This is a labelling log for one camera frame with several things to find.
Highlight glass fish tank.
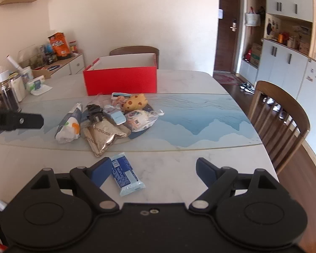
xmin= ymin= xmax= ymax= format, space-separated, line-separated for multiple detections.
xmin=18 ymin=44 xmax=46 ymax=67

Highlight red cardboard box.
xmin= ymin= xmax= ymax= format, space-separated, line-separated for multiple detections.
xmin=83 ymin=53 xmax=158 ymax=96

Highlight dark glass jar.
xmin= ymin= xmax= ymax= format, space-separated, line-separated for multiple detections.
xmin=0 ymin=82 xmax=21 ymax=112

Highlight hanging tote bag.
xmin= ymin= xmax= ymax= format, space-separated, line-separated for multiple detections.
xmin=245 ymin=7 xmax=261 ymax=27

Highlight blue snack packet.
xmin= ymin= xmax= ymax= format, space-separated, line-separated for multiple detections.
xmin=110 ymin=153 xmax=146 ymax=197

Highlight dark wooden door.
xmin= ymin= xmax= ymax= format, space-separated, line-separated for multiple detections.
xmin=213 ymin=0 xmax=241 ymax=71

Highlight white fridge with magnets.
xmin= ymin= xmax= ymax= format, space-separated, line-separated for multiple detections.
xmin=296 ymin=58 xmax=316 ymax=148

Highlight brown cardboard carton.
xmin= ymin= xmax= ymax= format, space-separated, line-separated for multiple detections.
xmin=250 ymin=43 xmax=262 ymax=66

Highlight pink figure packet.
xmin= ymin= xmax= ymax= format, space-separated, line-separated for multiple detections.
xmin=111 ymin=96 xmax=127 ymax=108

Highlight red patterned rug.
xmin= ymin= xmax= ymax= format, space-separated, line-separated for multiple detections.
xmin=213 ymin=73 xmax=244 ymax=85

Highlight white floral mug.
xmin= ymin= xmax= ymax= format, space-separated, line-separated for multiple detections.
xmin=20 ymin=66 xmax=34 ymax=85

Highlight brown wooden chair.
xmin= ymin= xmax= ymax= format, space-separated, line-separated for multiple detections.
xmin=109 ymin=46 xmax=160 ymax=69
xmin=248 ymin=80 xmax=311 ymax=174

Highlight white wall cabinet unit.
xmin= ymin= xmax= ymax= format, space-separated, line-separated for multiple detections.
xmin=238 ymin=0 xmax=316 ymax=103

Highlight white wet wipes packet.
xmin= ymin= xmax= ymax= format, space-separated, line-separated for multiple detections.
xmin=26 ymin=75 xmax=53 ymax=95

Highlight orange snack bag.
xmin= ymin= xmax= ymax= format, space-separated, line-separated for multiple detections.
xmin=48 ymin=32 xmax=71 ymax=60

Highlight yellow plush toy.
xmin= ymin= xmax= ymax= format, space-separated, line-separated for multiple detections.
xmin=121 ymin=93 xmax=148 ymax=112

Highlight white sideboard cabinet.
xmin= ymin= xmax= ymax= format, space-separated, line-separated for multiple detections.
xmin=33 ymin=53 xmax=85 ymax=79

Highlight gold foil packet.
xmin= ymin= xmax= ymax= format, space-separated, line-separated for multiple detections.
xmin=83 ymin=120 xmax=131 ymax=157

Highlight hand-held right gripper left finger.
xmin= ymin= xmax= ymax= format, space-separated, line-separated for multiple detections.
xmin=30 ymin=157 xmax=119 ymax=215

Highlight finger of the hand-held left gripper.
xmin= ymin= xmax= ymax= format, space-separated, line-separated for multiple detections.
xmin=0 ymin=111 xmax=44 ymax=131

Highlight white bun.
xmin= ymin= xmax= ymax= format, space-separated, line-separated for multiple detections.
xmin=125 ymin=110 xmax=158 ymax=133

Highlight light blue small box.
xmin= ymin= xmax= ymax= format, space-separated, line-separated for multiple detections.
xmin=103 ymin=105 xmax=127 ymax=125

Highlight black crinkled packet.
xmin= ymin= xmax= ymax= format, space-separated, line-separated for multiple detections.
xmin=86 ymin=104 xmax=104 ymax=123

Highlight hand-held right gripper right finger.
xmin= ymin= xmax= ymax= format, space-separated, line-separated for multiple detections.
xmin=189 ymin=157 xmax=280 ymax=213

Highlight blue mountain print table mat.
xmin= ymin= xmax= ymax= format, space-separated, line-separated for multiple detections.
xmin=0 ymin=93 xmax=264 ymax=152

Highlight white marble desktop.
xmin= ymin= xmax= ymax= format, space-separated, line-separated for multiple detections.
xmin=0 ymin=70 xmax=280 ymax=211

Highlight black white sneakers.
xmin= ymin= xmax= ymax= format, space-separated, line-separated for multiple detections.
xmin=239 ymin=82 xmax=255 ymax=93

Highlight white green orange packet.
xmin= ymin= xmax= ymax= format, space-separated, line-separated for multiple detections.
xmin=54 ymin=103 xmax=83 ymax=144

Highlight white paper roll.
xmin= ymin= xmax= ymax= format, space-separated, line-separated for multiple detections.
xmin=7 ymin=55 xmax=23 ymax=70

